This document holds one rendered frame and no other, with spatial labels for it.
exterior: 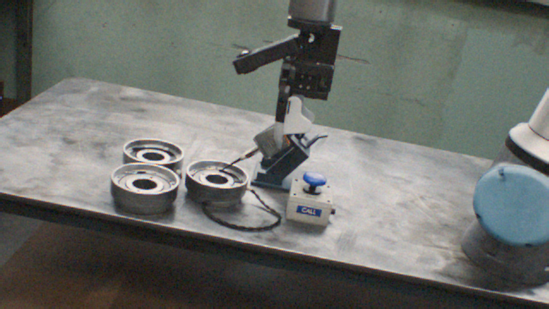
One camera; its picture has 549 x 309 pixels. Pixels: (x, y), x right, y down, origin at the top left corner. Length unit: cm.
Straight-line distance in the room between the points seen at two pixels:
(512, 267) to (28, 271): 86
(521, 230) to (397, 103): 185
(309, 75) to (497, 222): 36
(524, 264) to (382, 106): 172
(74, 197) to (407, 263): 52
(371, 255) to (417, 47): 173
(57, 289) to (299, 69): 61
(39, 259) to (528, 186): 90
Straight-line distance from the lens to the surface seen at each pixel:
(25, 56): 283
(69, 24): 276
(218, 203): 95
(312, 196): 95
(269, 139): 97
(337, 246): 92
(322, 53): 93
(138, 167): 98
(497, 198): 81
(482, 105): 269
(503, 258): 98
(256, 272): 126
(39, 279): 119
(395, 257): 94
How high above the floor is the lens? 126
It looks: 22 degrees down
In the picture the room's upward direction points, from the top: 11 degrees clockwise
